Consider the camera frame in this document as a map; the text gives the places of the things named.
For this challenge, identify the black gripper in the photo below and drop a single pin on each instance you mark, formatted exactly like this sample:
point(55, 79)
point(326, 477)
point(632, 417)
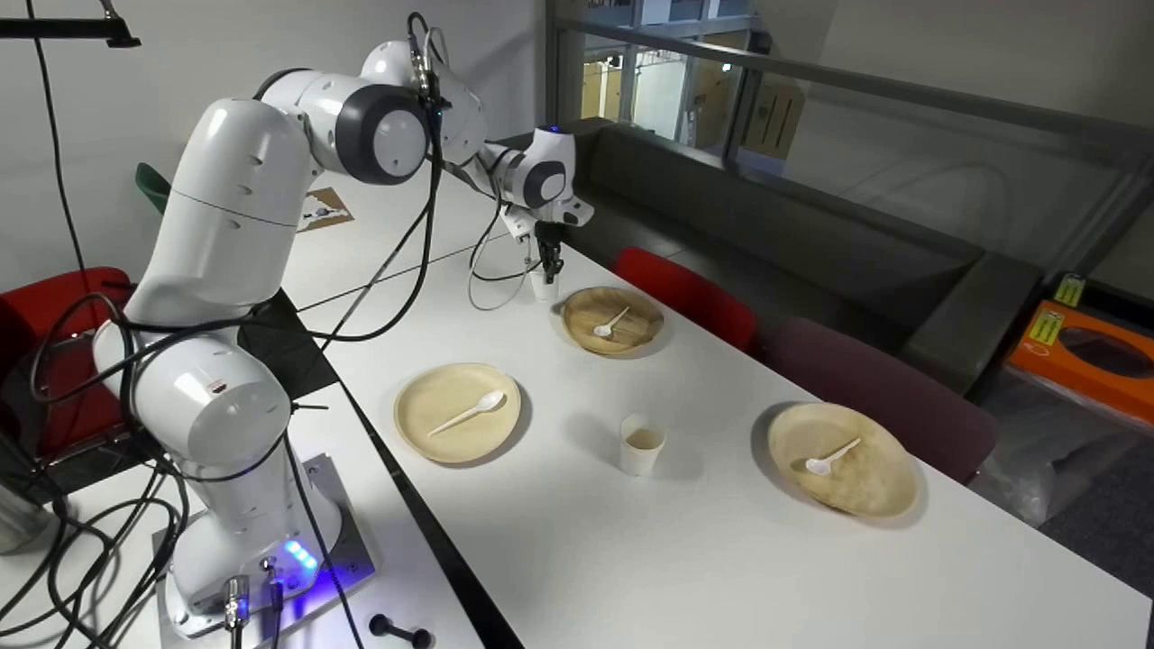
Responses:
point(549, 239)

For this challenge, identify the small clear cup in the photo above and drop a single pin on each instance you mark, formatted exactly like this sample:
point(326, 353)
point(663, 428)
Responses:
point(640, 466)

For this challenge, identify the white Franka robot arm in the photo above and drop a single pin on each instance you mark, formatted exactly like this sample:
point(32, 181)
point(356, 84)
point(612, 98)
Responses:
point(230, 216)

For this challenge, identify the white plastic spoon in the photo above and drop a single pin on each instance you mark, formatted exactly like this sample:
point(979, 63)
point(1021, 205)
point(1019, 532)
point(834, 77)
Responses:
point(831, 456)
point(616, 323)
point(471, 411)

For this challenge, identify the round wooden plate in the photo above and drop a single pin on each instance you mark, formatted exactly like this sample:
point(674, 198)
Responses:
point(635, 327)
point(859, 480)
point(454, 424)

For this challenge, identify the dark grey sofa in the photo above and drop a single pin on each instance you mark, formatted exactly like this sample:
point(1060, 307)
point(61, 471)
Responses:
point(724, 229)

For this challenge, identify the maroon chair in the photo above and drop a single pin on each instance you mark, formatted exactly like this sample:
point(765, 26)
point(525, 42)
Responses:
point(885, 391)

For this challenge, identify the grey metal railing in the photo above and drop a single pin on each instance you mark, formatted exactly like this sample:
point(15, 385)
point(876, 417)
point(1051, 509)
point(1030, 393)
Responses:
point(868, 84)

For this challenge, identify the black dumbbell shaped knob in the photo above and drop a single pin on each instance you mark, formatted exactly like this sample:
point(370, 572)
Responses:
point(398, 627)

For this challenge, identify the green chair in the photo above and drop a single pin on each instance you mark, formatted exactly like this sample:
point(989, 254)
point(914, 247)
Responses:
point(151, 186)

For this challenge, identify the green labelled flat box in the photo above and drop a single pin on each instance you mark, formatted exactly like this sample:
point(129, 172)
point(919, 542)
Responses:
point(1070, 291)

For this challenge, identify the orange flat box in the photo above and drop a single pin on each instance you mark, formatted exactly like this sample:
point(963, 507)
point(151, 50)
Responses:
point(1085, 363)

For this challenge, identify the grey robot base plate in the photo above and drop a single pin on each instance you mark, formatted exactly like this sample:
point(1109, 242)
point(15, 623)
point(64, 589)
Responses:
point(329, 529)

